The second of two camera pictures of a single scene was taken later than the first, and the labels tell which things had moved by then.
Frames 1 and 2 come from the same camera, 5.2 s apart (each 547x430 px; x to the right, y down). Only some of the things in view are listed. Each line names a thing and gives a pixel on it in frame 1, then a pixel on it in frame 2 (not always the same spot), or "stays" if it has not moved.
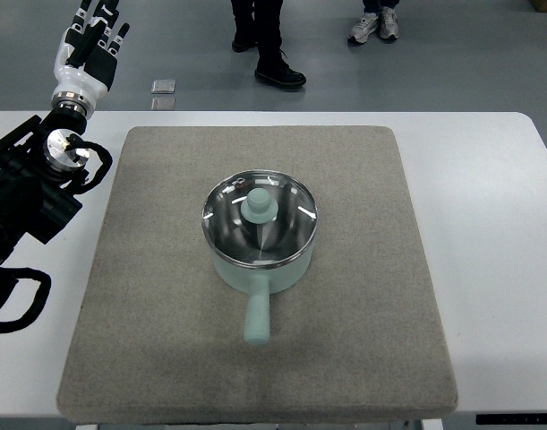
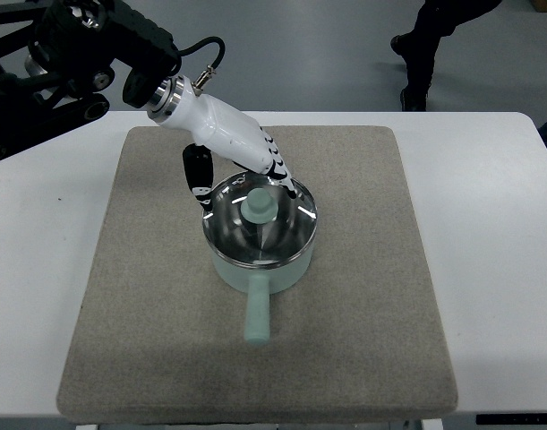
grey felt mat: x=359 y=339 stays
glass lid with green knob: x=260 y=218 stays
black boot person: x=257 y=25 to x=435 y=20
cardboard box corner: x=546 y=5 stays
